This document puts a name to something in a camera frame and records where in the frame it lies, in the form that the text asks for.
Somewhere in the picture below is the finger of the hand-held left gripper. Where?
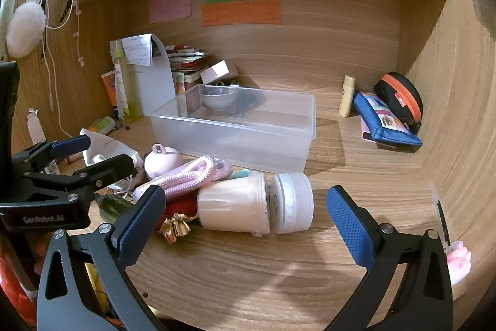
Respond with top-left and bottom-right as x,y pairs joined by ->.
28,154 -> 135,199
11,134 -> 92,172

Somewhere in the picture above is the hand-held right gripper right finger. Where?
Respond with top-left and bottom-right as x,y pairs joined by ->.
325,185 -> 454,331

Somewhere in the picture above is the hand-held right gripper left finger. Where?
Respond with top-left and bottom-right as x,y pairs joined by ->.
36,184 -> 167,331

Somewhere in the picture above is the white drawstring bag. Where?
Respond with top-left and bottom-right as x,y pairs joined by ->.
79,128 -> 144,177

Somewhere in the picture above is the green glass bottle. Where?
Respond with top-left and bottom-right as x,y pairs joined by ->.
95,193 -> 136,223

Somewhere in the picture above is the red gift box gold bow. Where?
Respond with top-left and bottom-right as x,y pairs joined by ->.
157,195 -> 200,244

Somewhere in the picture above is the pink round device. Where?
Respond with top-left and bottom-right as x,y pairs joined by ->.
144,144 -> 183,178

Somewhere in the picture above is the round white plastic jar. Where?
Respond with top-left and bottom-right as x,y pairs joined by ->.
270,173 -> 314,235

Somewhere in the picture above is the pink rope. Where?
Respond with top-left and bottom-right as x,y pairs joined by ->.
134,156 -> 233,200

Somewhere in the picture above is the tall white plastic jar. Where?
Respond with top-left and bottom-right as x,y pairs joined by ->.
196,173 -> 271,237

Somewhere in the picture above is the clear plastic storage box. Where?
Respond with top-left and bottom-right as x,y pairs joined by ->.
150,84 -> 316,174

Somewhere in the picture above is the green white tube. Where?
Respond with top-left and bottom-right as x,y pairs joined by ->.
89,116 -> 117,135

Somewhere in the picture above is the white paper tag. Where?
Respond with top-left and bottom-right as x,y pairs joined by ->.
27,108 -> 47,143

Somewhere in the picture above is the green spray bottle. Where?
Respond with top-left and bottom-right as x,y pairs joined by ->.
112,40 -> 141,122

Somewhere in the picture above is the orange packet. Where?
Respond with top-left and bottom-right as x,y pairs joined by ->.
101,70 -> 117,107

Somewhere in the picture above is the yellow cloth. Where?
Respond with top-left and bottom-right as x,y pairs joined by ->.
83,263 -> 107,312

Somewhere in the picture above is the orange cloth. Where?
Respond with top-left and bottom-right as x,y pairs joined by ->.
0,249 -> 37,331

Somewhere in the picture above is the white paper bag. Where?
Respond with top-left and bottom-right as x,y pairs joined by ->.
109,33 -> 177,116

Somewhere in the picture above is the blue patchwork pencil case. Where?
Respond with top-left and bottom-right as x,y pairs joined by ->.
352,91 -> 423,153

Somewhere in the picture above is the pink flat pouch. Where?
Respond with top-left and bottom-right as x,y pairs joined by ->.
360,117 -> 377,142

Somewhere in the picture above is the pink fluffy item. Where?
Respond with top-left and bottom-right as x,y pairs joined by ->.
445,240 -> 472,285

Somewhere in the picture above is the white paper receipt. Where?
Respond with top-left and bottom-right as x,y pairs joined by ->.
123,35 -> 153,67

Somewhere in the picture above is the white fluffy pompom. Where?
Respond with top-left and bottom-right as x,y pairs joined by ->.
6,2 -> 48,58

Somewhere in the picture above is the grey bowl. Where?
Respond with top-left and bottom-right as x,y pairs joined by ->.
200,87 -> 239,112

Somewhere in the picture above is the cream lotion bottle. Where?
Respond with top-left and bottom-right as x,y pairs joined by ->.
339,75 -> 356,118

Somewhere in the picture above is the stack of books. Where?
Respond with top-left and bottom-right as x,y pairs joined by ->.
153,44 -> 212,91

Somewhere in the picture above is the small white box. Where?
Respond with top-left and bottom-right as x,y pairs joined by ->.
199,60 -> 239,85

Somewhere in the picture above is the black orange zip case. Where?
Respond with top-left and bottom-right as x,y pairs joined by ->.
373,72 -> 424,134

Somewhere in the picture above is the pink paper note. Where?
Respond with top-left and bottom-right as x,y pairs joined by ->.
149,0 -> 192,24

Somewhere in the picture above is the orange paper note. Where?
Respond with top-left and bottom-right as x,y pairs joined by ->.
201,0 -> 281,27

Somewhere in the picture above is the white cable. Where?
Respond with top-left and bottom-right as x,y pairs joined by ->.
29,0 -> 84,140

